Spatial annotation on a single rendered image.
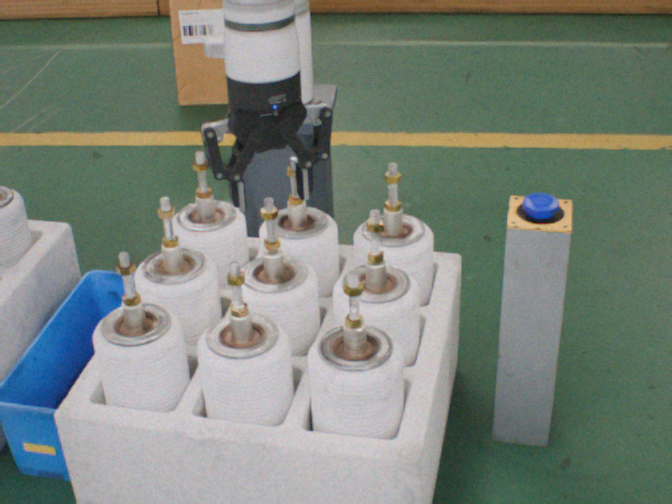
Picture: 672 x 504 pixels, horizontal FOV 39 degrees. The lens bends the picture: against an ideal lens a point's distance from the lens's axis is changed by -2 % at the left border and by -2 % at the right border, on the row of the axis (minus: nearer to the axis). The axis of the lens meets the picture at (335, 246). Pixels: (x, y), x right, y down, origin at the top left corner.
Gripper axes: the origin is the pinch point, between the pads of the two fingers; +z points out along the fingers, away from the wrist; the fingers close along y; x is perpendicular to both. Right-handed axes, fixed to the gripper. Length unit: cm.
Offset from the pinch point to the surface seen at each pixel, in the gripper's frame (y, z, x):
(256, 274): -2.3, 10.3, 0.6
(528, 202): 26.5, 2.4, -8.7
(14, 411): -32.2, 24.4, 4.0
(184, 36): 12, 20, 114
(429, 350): 13.9, 17.4, -11.0
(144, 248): -9, 36, 55
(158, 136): 1, 36, 100
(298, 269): 2.3, 10.1, -0.5
